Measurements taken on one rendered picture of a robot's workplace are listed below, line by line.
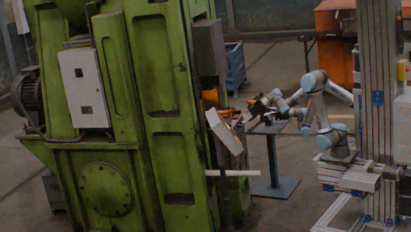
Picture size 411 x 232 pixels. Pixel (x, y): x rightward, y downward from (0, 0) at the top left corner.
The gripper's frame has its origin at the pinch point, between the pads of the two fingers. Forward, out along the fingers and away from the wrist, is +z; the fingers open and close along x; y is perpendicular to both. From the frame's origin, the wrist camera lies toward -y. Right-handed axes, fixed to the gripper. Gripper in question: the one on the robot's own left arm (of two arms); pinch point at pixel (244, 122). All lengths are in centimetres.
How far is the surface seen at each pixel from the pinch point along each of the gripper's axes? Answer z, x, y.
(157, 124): 55, -26, 33
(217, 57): -14, -38, 42
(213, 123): 15.2, 22.8, 22.6
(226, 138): 14.7, 27.1, 10.0
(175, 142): 54, -26, 12
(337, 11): -181, -317, -84
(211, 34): -22, -31, 61
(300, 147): -23, -170, -135
